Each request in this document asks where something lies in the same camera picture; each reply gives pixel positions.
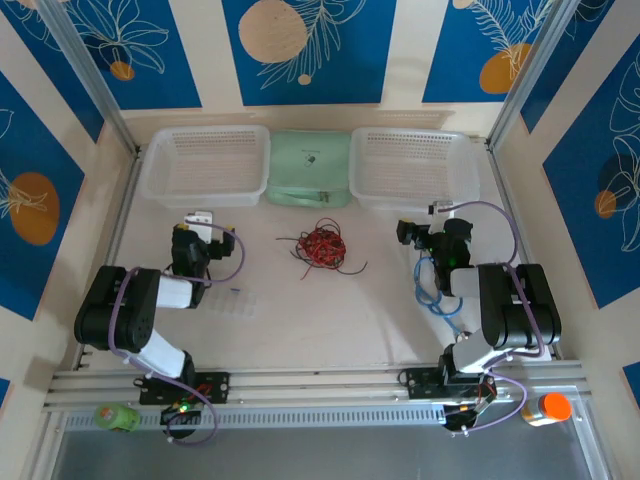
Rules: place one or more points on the jar with orange lid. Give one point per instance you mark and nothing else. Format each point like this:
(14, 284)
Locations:
(547, 409)

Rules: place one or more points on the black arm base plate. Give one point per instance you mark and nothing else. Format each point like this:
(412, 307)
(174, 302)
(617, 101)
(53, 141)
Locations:
(420, 384)
(215, 387)

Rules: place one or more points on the mint green zip pouch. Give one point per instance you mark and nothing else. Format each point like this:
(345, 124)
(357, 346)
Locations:
(307, 170)

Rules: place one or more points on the aluminium side rail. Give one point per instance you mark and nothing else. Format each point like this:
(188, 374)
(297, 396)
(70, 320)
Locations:
(120, 225)
(501, 180)

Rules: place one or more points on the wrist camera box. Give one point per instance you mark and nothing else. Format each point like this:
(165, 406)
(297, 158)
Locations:
(441, 207)
(200, 218)

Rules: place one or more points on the grey metal shelf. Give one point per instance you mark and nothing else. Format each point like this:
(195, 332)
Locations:
(325, 455)

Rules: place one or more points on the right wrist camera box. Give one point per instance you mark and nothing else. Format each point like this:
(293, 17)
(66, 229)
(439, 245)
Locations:
(441, 207)

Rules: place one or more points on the green bottle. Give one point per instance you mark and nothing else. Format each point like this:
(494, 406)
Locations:
(117, 417)

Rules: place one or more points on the aluminium frame post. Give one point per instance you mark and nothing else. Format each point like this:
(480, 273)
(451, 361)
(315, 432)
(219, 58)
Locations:
(530, 70)
(85, 65)

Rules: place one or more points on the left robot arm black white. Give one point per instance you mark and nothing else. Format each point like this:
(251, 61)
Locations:
(125, 310)

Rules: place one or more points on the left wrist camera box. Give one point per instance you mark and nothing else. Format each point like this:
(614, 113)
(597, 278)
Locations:
(200, 218)

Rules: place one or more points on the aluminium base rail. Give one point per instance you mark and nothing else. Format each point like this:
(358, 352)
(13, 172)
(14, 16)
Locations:
(310, 385)

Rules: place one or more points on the perforated beige vent strip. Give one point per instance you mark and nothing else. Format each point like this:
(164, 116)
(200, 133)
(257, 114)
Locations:
(400, 118)

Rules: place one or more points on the white perforated plastic basket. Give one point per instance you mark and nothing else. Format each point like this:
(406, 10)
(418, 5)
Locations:
(205, 165)
(412, 165)

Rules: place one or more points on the black controller board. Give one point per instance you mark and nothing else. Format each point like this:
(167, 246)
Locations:
(457, 417)
(182, 419)

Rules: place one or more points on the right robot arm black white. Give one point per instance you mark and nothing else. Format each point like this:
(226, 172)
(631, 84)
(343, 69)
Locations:
(525, 310)

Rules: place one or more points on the clear plastic organizer box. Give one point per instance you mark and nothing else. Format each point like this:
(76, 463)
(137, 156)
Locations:
(235, 305)

